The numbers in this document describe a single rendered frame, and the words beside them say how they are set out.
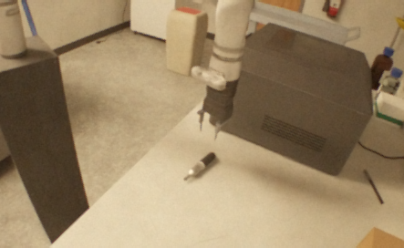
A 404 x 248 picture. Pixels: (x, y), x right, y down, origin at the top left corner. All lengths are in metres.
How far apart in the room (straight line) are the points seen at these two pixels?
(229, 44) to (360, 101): 0.41
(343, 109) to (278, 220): 0.35
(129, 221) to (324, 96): 0.61
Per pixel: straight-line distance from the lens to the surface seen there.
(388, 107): 1.40
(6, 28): 1.03
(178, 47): 3.10
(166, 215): 0.74
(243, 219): 0.76
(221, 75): 0.64
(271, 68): 0.85
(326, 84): 0.84
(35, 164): 1.21
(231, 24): 0.60
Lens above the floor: 1.51
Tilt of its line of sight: 37 degrees down
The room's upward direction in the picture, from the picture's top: 9 degrees clockwise
